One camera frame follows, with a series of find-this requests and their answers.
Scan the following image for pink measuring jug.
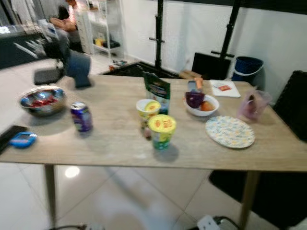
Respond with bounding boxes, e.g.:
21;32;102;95
237;90;272;121

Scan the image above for blue bucket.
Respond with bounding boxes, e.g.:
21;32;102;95
232;56;264;82

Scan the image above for blue digital timer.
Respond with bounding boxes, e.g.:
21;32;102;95
9;132;38;149

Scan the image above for blue desk fan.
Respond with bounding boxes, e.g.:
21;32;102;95
66;50;93;89

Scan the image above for steel mixing bowl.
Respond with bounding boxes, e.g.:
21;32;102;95
19;86;68;117

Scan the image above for orange fruit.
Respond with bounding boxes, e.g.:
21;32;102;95
201;100;215;112

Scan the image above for black ribbed foam mat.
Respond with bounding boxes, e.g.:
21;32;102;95
271;70;307;142

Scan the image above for wooden table leg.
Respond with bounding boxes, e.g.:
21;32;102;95
237;172;262;226
44;164;57;228

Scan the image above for black flat panel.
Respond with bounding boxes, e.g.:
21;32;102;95
192;52;232;81

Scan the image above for white ceramic bowl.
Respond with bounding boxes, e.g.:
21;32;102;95
185;93;220;117

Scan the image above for black smartphone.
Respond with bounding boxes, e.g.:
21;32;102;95
0;126;29;154

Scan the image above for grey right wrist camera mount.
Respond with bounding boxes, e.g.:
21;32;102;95
197;215;221;230

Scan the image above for purple drink can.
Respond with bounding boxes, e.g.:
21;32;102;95
70;102;93;133

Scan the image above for open yellow noodle cup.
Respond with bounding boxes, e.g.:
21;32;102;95
136;99;161;130

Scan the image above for white drawer cabinet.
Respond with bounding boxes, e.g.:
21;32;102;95
77;10;94;53

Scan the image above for floral round plate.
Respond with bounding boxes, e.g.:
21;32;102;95
205;115;256;149

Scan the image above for seated person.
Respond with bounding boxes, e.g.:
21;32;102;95
49;0;80;34

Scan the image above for lidded yellow Hot Cup noodles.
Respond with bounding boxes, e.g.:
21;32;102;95
147;114;177;150

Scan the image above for white shelf rack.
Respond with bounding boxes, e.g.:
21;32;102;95
89;0;121;54

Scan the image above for purple mug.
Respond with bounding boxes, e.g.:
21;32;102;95
185;91;206;109

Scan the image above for black gym floor mat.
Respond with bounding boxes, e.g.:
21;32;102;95
101;61;179;80

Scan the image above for green snack bag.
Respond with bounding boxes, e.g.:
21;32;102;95
143;72;171;115

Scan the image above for white cutting board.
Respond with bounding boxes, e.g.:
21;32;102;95
209;80;241;98

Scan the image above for black stand pole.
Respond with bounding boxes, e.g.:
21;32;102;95
211;0;241;58
149;0;166;70

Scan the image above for black folding chair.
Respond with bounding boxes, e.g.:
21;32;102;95
34;31;72;86

